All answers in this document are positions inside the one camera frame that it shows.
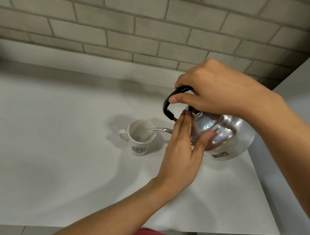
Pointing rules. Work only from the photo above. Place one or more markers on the person's left hand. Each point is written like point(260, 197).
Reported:
point(179, 163)

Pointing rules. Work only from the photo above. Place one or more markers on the person's right hand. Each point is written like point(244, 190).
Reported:
point(226, 92)

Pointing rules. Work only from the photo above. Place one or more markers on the person's right thumb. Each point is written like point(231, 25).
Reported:
point(188, 99)

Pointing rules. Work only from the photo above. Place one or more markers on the person's left thumb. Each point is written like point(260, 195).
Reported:
point(205, 142)

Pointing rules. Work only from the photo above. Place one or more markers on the person's left forearm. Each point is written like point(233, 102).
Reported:
point(115, 214)

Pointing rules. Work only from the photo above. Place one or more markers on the person's right forearm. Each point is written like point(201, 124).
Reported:
point(296, 159)

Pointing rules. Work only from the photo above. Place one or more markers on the white mug with round print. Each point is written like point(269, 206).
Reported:
point(139, 141)

